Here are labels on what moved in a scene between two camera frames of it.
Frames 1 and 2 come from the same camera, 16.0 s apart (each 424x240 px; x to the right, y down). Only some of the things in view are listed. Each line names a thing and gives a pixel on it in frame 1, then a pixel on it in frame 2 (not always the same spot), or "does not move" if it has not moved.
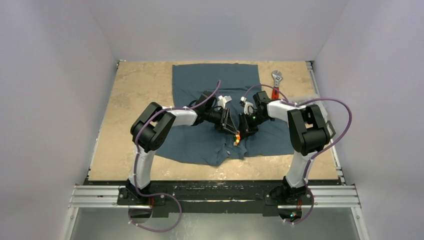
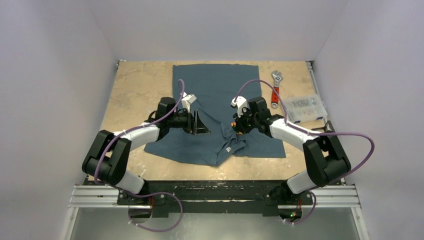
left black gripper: (229, 127) -> (194, 125)
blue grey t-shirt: (226, 85) does not move
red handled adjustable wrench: (277, 77) does not move
